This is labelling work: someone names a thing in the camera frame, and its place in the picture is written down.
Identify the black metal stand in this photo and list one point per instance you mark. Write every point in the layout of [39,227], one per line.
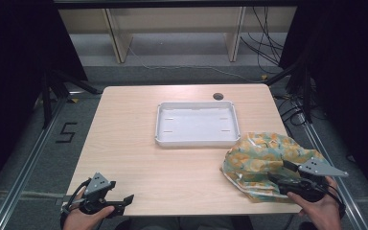
[302,83]
[49,96]

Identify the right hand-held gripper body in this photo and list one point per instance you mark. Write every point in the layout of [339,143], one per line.
[313,182]

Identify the person's dark pants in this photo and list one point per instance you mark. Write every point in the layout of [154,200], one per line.
[179,223]

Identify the aluminium floor rail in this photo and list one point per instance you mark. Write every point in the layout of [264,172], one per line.
[25,172]
[329,159]

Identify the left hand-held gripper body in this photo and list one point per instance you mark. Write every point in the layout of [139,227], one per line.
[99,187]

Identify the white plastic tray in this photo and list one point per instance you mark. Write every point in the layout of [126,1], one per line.
[197,124]

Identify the person's left hand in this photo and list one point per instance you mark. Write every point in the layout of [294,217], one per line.
[86,218]

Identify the person's right hand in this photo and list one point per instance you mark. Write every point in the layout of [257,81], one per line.
[319,212]

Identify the beige desk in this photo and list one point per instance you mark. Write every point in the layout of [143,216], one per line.
[179,19]

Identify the orange and green patterned bag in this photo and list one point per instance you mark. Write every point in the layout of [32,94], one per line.
[255,159]

